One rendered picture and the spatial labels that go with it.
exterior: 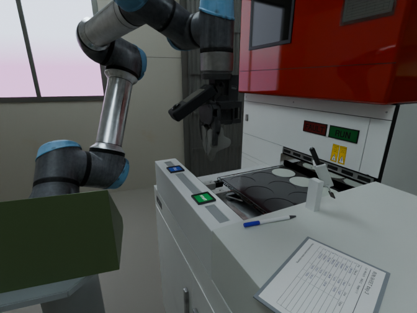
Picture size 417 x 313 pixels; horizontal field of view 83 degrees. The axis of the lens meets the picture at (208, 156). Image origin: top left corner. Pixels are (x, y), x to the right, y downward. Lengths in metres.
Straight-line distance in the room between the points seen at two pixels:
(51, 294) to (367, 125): 1.03
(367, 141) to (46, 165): 1.02
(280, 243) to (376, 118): 0.58
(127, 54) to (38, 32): 2.03
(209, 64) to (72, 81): 2.37
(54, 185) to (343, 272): 0.70
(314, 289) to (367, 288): 0.09
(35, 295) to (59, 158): 0.35
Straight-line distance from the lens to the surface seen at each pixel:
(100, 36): 0.79
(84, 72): 2.81
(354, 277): 0.52
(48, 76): 2.88
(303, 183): 1.02
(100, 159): 0.84
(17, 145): 3.10
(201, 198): 0.70
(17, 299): 0.76
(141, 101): 2.80
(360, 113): 0.98
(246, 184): 0.95
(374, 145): 0.97
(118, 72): 0.91
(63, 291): 0.72
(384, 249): 0.63
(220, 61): 0.54
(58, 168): 0.79
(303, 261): 0.52
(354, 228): 0.66
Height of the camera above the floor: 1.29
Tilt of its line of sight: 18 degrees down
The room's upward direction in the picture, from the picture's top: straight up
